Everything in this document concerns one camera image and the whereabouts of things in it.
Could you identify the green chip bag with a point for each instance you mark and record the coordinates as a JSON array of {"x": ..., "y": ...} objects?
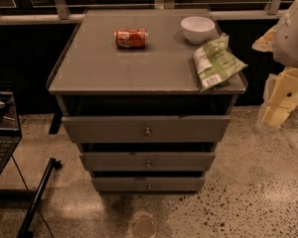
[{"x": 215, "y": 64}]

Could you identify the grey top drawer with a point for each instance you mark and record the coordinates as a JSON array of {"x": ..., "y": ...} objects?
[{"x": 145, "y": 129}]

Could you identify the black stand leg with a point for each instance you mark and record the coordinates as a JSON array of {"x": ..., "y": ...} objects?
[{"x": 35, "y": 199}]

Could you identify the grey bottom drawer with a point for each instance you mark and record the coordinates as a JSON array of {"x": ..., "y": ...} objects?
[{"x": 148, "y": 184}]

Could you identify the orange soda can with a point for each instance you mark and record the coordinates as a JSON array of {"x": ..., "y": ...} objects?
[{"x": 131, "y": 39}]

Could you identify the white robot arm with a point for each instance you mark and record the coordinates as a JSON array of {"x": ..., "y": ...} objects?
[{"x": 282, "y": 41}]

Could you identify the grey drawer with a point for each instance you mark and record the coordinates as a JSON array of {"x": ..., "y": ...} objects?
[
  {"x": 146, "y": 161},
  {"x": 145, "y": 129},
  {"x": 148, "y": 184}
]

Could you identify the metal window railing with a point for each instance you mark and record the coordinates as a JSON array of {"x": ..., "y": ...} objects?
[{"x": 155, "y": 4}]

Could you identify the black laptop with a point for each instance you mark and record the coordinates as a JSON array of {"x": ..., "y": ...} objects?
[{"x": 10, "y": 130}]

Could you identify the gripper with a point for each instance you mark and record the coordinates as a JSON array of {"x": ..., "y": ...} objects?
[{"x": 292, "y": 40}]

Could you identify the white bowl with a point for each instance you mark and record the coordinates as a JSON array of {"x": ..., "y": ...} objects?
[{"x": 197, "y": 29}]

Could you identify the grey middle drawer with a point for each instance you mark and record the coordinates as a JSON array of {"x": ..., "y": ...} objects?
[{"x": 146, "y": 161}]

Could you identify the grey drawer cabinet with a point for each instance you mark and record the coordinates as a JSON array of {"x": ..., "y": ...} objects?
[{"x": 96, "y": 78}]

